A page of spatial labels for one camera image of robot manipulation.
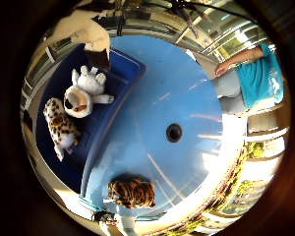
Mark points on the white grey plush toy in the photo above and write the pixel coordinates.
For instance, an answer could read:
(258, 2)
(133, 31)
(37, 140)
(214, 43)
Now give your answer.
(88, 82)

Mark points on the spotted leopard plush toy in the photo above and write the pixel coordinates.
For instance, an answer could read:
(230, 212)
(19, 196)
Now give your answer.
(60, 126)

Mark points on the blue plastic container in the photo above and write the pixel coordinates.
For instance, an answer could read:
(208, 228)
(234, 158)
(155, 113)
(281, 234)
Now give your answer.
(98, 131)

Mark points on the striped tiger plush toy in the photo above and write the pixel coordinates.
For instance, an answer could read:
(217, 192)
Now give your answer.
(134, 193)

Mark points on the person in teal shirt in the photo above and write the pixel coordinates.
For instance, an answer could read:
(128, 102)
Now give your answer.
(259, 82)

